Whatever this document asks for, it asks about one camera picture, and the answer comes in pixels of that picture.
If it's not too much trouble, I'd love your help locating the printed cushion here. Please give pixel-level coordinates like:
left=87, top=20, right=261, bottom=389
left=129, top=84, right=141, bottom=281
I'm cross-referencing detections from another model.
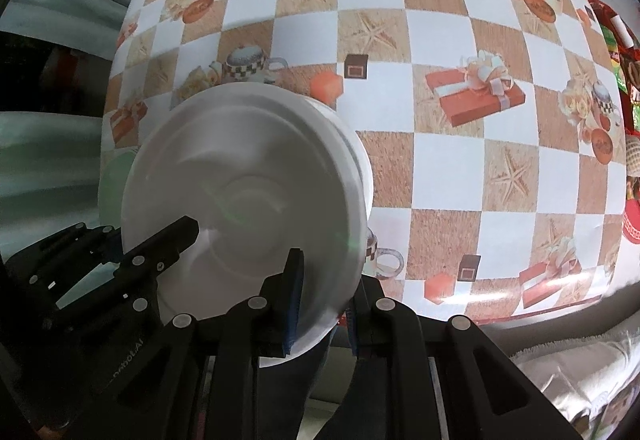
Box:
left=590, top=395, right=636, bottom=440

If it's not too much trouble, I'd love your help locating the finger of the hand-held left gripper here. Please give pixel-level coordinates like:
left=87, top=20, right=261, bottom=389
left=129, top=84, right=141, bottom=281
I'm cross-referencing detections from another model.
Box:
left=117, top=215, right=200, bottom=281
left=47, top=222, right=123, bottom=265

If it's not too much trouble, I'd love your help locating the white bottle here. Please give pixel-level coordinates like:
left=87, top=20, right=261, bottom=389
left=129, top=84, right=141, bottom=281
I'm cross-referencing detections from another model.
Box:
left=611, top=14, right=636, bottom=48

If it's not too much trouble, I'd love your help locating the checkered printed tablecloth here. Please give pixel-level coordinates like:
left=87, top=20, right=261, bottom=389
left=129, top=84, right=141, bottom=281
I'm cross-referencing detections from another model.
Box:
left=100, top=0, right=628, bottom=325

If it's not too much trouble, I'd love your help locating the green bowl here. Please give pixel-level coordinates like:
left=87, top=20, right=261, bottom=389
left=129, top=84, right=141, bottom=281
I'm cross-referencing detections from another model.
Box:
left=98, top=147, right=138, bottom=231

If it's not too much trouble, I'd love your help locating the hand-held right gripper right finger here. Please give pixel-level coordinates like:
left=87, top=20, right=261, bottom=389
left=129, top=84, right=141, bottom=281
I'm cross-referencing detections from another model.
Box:
left=320, top=277, right=586, bottom=440

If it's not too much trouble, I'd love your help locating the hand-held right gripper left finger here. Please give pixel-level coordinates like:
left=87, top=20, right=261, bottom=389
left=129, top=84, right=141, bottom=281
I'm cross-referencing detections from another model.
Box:
left=92, top=249, right=306, bottom=440

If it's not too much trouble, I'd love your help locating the red round tray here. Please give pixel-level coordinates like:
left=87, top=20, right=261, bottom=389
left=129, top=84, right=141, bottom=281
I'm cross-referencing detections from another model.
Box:
left=585, top=0, right=640, bottom=241

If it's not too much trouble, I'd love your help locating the white fringed blanket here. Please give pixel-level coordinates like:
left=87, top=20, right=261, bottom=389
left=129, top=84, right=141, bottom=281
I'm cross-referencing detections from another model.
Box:
left=505, top=280, right=640, bottom=440

